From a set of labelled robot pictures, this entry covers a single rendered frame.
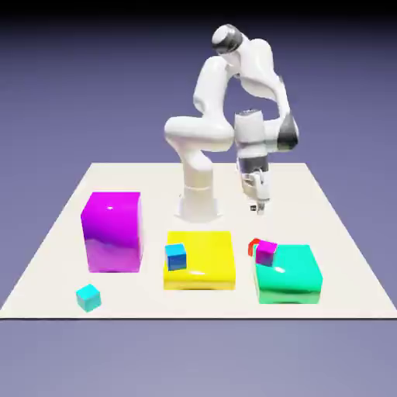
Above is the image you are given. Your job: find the small blue cube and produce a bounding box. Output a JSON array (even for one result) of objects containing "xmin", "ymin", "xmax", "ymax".
[{"xmin": 164, "ymin": 243, "xmax": 188, "ymax": 271}]

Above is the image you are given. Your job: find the small magenta cube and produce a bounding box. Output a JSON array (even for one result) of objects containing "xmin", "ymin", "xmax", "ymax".
[{"xmin": 254, "ymin": 239, "xmax": 278, "ymax": 268}]

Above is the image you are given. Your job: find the small cyan cube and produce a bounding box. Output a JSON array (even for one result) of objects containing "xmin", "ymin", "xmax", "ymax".
[{"xmin": 75, "ymin": 283, "xmax": 102, "ymax": 313}]

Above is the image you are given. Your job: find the large green box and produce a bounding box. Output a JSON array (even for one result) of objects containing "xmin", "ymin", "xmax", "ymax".
[{"xmin": 253, "ymin": 243, "xmax": 324, "ymax": 305}]

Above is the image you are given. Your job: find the large magenta box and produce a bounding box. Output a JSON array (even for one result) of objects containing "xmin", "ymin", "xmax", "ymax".
[{"xmin": 80, "ymin": 191, "xmax": 143, "ymax": 274}]

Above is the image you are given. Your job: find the large yellow box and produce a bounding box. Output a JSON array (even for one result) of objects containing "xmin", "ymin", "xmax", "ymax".
[{"xmin": 163, "ymin": 230, "xmax": 236, "ymax": 292}]

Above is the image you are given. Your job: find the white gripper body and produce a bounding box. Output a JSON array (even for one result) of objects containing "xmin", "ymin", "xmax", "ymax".
[{"xmin": 241, "ymin": 172, "xmax": 270, "ymax": 206}]

